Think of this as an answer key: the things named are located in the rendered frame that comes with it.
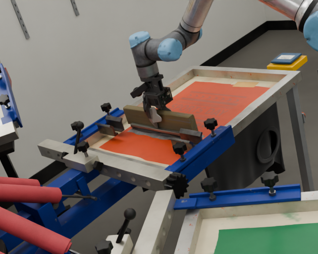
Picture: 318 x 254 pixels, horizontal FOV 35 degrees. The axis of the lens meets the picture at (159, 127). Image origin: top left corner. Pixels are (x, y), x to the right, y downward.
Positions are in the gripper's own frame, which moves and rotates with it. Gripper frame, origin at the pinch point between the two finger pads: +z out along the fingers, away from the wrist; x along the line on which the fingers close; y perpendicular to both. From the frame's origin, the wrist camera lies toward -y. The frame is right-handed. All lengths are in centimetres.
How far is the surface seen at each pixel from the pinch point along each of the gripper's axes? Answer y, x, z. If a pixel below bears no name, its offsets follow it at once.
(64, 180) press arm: 1.7, -45.8, -3.8
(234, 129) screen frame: 30.3, 6.8, 1.8
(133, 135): -11.5, -5.1, 5.2
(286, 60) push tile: 16, 66, 3
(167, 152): 12.6, -10.4, 4.6
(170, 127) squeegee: 7.6, -1.5, 0.1
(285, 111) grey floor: -69, 185, 102
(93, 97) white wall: -197, 105, 64
